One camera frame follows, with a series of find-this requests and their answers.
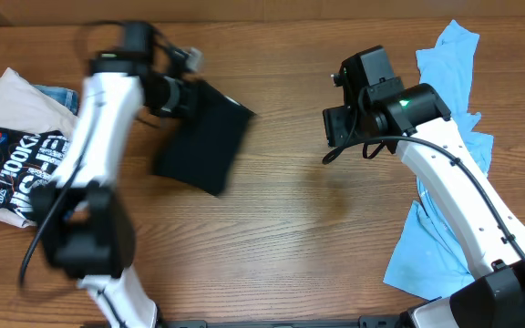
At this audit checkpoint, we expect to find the light blue t-shirt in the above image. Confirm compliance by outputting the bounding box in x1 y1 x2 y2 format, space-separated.
383 19 496 302

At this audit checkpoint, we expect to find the black printed folded t-shirt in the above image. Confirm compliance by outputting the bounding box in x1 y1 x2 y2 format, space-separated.
0 128 70 220

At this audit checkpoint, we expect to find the folded white garment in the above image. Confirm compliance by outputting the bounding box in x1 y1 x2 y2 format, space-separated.
0 67 77 228

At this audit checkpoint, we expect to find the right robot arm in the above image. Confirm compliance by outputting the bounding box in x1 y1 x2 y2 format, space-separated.
323 46 525 327

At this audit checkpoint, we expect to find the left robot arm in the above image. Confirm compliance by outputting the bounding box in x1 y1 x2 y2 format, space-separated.
18 21 203 327

